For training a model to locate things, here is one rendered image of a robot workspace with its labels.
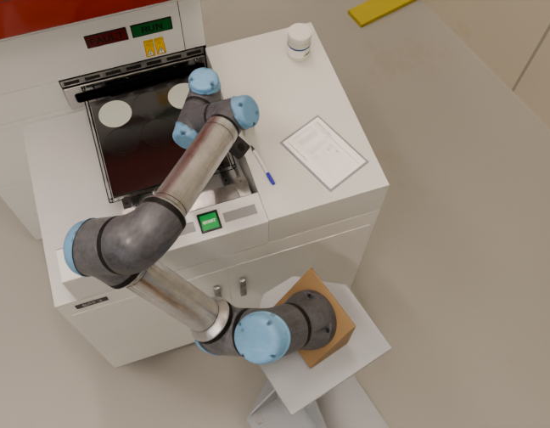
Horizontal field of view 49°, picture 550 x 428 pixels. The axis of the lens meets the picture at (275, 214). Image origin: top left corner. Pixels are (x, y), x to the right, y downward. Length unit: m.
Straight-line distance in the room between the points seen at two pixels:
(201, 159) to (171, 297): 0.31
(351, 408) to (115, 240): 1.51
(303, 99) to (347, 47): 1.48
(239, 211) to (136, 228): 0.54
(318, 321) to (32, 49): 1.06
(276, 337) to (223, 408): 1.11
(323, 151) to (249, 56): 0.41
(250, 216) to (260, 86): 0.43
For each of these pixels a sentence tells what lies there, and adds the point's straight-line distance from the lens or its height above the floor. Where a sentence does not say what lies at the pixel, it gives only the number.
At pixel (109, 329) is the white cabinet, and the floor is 0.53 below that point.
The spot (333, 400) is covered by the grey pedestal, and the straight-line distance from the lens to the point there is 2.44.
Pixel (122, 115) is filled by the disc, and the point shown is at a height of 0.90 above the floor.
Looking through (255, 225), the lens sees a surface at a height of 0.96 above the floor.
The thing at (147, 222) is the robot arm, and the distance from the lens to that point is 1.14.
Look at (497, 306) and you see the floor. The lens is 2.72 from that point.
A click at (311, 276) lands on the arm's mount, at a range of 1.54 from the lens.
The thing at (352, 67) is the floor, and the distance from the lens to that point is 3.19.
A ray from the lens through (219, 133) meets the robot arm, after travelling 1.30.
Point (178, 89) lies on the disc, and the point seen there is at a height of 0.90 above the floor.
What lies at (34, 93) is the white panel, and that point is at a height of 0.95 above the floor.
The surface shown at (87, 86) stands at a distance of 1.96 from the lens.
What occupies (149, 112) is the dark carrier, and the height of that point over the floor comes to 0.90.
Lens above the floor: 2.41
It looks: 63 degrees down
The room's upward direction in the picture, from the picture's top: 2 degrees clockwise
